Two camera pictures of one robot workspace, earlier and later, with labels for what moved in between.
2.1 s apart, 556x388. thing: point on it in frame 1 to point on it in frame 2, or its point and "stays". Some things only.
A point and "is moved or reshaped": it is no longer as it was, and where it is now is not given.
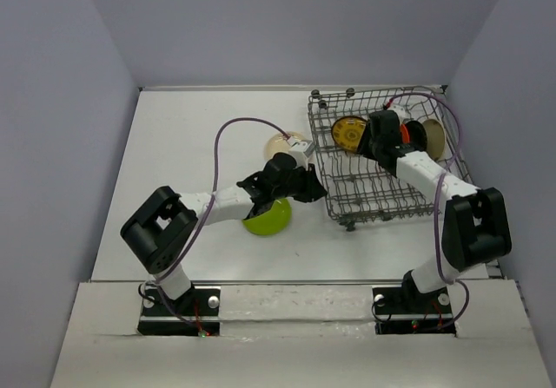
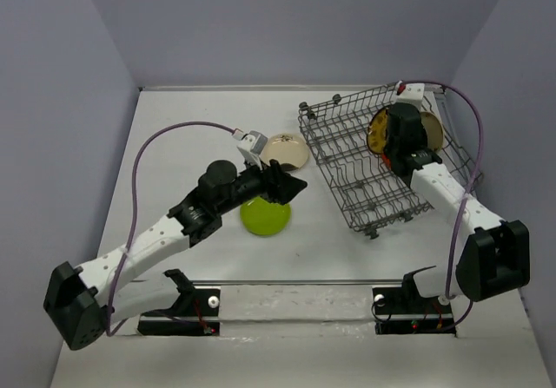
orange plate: x=405 y=134 is moved or reshaped
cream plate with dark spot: x=278 y=143 stays
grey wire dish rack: x=359 y=186 is moved or reshaped
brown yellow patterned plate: x=347 y=131 is moved or reshaped
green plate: x=272 y=221 stays
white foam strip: x=296 y=303 stays
